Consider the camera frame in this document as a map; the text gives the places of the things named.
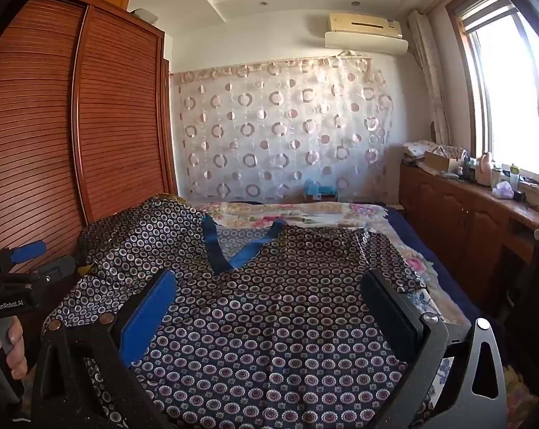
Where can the cardboard box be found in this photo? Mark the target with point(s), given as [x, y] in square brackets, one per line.
[443, 161]

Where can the teal box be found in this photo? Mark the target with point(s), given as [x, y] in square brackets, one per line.
[321, 190]

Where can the navy patterned bed sheet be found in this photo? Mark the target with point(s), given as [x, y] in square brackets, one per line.
[269, 321]

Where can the sheer circle-patterned curtain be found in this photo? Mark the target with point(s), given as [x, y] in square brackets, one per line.
[283, 134]

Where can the purple plastic bag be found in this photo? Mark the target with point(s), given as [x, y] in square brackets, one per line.
[504, 190]

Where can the folded floral cloth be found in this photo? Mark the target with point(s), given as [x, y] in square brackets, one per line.
[419, 148]

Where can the white box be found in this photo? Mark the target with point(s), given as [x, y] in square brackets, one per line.
[143, 15]

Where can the wooden-framed window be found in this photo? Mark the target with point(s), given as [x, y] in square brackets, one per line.
[510, 98]

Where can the brown slatted wooden wardrobe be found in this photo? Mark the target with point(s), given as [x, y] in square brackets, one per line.
[50, 120]

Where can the dark wooden chair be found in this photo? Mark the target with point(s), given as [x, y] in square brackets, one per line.
[535, 277]

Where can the long wooden side cabinet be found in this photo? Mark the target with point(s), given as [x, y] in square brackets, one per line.
[452, 228]

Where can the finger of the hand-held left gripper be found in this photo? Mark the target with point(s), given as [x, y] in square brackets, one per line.
[57, 270]
[26, 252]

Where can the pink bottle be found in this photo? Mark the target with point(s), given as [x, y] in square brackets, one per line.
[485, 170]

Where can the person's left hand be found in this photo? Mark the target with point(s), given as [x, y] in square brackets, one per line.
[17, 353]

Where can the floral window curtain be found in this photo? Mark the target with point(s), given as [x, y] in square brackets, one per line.
[430, 76]

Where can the yellow sunflower quilt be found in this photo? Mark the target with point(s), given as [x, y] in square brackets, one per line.
[167, 196]

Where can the floral bed sheet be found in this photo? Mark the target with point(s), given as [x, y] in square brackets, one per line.
[323, 214]

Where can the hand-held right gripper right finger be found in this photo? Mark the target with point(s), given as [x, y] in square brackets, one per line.
[388, 301]

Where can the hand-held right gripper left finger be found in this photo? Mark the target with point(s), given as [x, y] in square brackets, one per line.
[148, 317]

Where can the dark blue bed sheet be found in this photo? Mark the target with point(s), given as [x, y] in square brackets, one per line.
[430, 250]

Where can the white air conditioner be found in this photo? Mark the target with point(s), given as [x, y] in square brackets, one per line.
[365, 31]

